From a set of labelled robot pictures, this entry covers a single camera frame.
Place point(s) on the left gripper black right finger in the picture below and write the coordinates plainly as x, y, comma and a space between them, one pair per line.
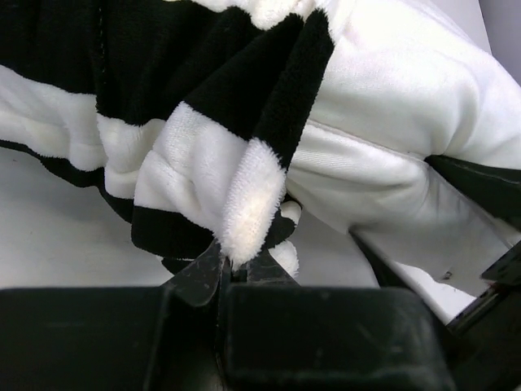
263, 269

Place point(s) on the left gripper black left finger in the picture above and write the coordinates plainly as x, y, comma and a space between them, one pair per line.
197, 283

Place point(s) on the black white striped pillowcase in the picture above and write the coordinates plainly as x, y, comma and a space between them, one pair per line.
184, 114

